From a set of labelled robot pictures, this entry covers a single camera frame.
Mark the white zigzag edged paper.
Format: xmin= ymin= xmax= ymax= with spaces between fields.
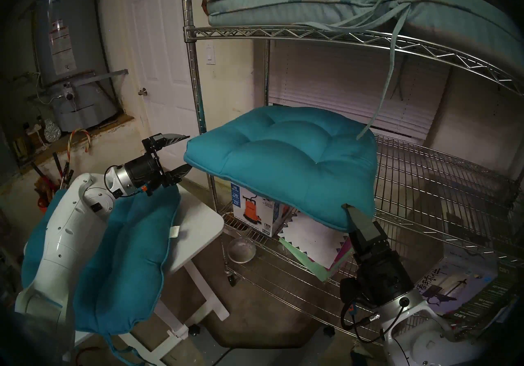
xmin=280 ymin=211 xmax=349 ymax=269

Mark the LED lamp box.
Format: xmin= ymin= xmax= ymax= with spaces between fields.
xmin=413 ymin=247 xmax=516 ymax=321

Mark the striped candy cane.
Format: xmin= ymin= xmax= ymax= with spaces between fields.
xmin=67 ymin=129 xmax=92 ymax=161

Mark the grey water heater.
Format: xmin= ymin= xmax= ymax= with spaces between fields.
xmin=33 ymin=0 xmax=123 ymax=132

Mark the teal tufted seat cushion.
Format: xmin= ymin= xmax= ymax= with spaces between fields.
xmin=21 ymin=183 xmax=181 ymax=366
xmin=183 ymin=106 xmax=378 ymax=233

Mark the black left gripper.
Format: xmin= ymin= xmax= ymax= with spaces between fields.
xmin=124 ymin=133 xmax=193 ymax=197

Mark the metal heater strap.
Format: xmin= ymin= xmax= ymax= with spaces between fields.
xmin=72 ymin=69 xmax=129 ymax=88

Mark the clear glass bowl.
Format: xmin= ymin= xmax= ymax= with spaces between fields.
xmin=228 ymin=236 xmax=257 ymax=264

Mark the white zigzag paper stack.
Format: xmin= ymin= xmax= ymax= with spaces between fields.
xmin=278 ymin=236 xmax=356 ymax=282

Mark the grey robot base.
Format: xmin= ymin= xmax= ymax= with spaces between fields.
xmin=186 ymin=323 xmax=357 ymax=366

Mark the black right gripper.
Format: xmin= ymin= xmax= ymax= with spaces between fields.
xmin=339 ymin=204 xmax=415 ymax=309

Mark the white folding table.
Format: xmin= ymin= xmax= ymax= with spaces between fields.
xmin=61 ymin=183 xmax=230 ymax=366

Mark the pink paper sheet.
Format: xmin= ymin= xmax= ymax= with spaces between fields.
xmin=331 ymin=238 xmax=354 ymax=269

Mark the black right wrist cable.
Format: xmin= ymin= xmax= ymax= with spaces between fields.
xmin=339 ymin=302 xmax=410 ymax=344

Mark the crumpled silver foil piece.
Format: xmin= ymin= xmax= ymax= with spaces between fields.
xmin=43 ymin=119 xmax=62 ymax=143

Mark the light blue cushion with ties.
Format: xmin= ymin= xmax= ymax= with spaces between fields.
xmin=206 ymin=0 xmax=524 ymax=141

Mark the blue utility pump box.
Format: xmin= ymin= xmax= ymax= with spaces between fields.
xmin=230 ymin=182 xmax=296 ymax=239

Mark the chrome wire shelf rack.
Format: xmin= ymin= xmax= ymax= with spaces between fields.
xmin=180 ymin=0 xmax=524 ymax=349

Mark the white panel door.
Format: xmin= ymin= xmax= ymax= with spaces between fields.
xmin=123 ymin=0 xmax=209 ymax=188

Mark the dark handled screwdriver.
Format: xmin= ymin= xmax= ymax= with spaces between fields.
xmin=61 ymin=161 xmax=75 ymax=190

